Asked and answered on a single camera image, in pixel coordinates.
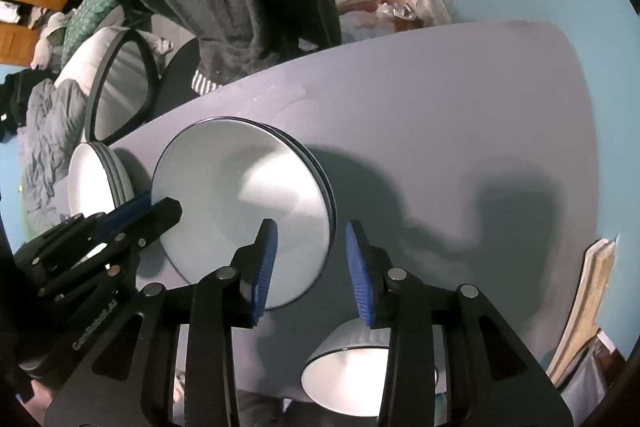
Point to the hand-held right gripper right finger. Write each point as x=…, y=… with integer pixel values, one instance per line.
x=360, y=277

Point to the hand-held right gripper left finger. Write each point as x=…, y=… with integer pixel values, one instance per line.
x=265, y=272

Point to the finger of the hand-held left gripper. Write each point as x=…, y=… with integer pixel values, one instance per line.
x=155, y=219
x=125, y=212

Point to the grey ribbed bowl white inside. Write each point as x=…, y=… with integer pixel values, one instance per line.
x=87, y=182
x=125, y=179
x=340, y=377

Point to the white plate with dark rim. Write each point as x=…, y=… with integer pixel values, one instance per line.
x=320, y=172
x=327, y=182
x=225, y=187

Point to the grey comforter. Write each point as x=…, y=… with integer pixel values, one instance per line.
x=50, y=132

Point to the black mesh office chair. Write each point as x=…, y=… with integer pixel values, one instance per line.
x=177, y=77

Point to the pile of black clothes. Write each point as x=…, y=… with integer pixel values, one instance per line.
x=20, y=97

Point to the pile of beige clothes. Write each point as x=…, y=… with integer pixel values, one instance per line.
x=47, y=42

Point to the green checkered cloth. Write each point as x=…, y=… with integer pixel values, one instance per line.
x=90, y=17

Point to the leaning wooden boards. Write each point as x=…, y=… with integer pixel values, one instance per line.
x=585, y=307

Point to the clear plastic bag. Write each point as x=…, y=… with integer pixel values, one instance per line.
x=385, y=14

